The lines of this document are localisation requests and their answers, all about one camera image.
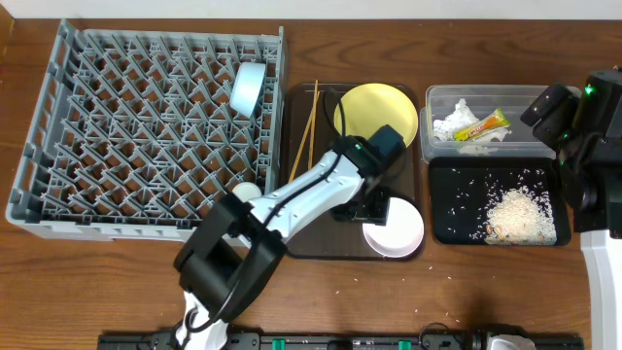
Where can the white tissue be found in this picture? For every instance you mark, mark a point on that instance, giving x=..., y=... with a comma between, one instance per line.
x=461, y=118

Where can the white pink bowl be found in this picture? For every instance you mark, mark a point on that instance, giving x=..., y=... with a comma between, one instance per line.
x=402, y=234

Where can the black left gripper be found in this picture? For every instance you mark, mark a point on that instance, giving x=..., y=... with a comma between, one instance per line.
x=362, y=212

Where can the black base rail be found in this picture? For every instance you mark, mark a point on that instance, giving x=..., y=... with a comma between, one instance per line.
x=427, y=341

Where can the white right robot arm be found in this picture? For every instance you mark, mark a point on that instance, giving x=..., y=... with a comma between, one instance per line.
x=583, y=128

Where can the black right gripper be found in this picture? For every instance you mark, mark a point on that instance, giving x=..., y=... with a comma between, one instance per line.
x=547, y=129

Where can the grey dishwasher rack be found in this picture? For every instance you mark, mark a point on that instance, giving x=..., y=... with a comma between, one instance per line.
x=132, y=135

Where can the black waste bin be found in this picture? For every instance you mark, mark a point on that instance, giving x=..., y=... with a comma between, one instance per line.
x=461, y=187

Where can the yellow plate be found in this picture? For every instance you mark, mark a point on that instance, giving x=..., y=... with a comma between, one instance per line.
x=368, y=107

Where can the green orange snack wrapper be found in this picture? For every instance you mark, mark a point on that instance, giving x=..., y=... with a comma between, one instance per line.
x=494, y=121

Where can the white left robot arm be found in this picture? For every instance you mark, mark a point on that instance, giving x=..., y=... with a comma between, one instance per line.
x=232, y=254

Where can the pile of rice waste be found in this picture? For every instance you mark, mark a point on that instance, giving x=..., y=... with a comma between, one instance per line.
x=520, y=217

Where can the dark brown serving tray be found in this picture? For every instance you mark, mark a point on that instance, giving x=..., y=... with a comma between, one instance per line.
x=325, y=238

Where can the light blue bowl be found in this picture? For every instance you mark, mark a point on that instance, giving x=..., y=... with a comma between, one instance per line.
x=247, y=86

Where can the small white green cup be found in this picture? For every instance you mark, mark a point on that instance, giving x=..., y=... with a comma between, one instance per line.
x=246, y=191

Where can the wooden chopstick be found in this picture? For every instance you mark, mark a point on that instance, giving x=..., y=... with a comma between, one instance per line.
x=300, y=150
x=312, y=133

